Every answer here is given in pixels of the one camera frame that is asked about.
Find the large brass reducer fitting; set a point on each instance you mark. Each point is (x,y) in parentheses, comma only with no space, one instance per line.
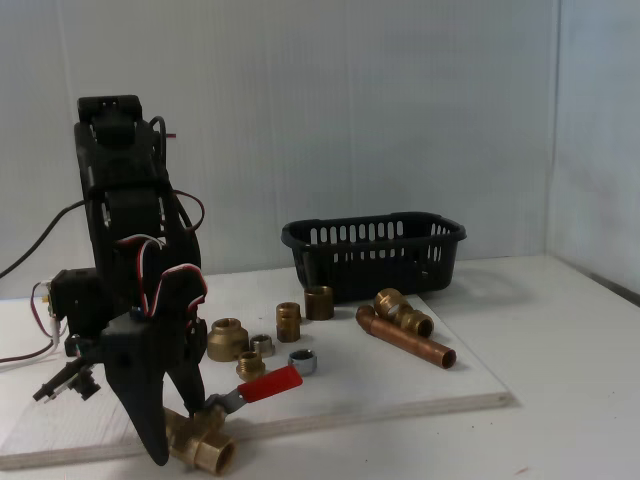
(225,342)

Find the small brass threaded fitting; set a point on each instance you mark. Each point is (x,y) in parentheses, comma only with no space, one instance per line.
(251,367)

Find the small silver hex bushing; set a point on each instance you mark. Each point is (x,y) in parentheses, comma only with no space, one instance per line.
(262,345)

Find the small controller circuit board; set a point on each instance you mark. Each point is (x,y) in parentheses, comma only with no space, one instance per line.
(47,300)

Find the brass hex nipple fitting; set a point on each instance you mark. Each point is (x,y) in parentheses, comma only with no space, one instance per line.
(288,322)

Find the chrome nut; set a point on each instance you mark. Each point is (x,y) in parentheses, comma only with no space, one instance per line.
(300,365)

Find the brass sleeve coupling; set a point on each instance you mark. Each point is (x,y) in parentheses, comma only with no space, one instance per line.
(319,305)

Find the white wooden board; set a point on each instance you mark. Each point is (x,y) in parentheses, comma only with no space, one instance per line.
(375,380)

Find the black slotted plastic basket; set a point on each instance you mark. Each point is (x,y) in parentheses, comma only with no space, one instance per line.
(380,285)

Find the brass compression coupling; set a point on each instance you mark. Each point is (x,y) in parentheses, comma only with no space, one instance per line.
(407,315)

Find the black gripper camera module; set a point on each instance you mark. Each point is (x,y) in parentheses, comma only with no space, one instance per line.
(80,385)

